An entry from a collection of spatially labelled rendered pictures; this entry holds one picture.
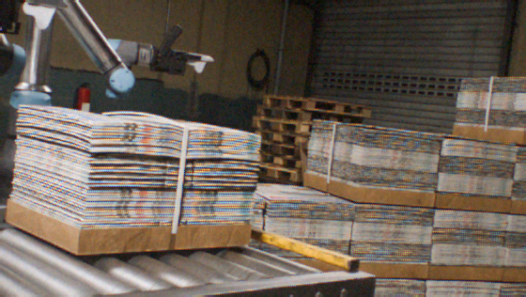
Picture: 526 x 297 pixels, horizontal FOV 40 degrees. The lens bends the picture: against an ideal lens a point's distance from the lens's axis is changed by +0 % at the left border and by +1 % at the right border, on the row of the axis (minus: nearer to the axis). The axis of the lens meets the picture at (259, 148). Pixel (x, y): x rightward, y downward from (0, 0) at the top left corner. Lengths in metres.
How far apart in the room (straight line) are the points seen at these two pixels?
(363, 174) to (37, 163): 1.12
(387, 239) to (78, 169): 1.27
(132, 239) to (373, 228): 1.13
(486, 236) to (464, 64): 7.33
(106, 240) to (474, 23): 8.76
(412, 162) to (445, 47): 7.70
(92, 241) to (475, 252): 1.53
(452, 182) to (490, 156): 0.17
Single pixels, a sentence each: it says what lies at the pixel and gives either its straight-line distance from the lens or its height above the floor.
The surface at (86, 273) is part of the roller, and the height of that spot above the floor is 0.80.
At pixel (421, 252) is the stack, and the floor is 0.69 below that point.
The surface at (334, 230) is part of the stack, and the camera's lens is 2.17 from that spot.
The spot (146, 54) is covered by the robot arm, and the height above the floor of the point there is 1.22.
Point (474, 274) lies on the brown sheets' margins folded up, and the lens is 2.47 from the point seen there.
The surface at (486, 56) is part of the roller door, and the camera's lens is 9.58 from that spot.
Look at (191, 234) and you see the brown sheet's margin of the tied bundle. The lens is 1.32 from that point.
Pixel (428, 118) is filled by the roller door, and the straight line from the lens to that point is 9.94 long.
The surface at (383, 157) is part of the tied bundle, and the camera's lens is 2.21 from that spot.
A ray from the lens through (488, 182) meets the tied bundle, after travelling 2.44.
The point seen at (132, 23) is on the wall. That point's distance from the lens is 9.58.
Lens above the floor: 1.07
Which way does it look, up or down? 3 degrees down
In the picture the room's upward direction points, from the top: 7 degrees clockwise
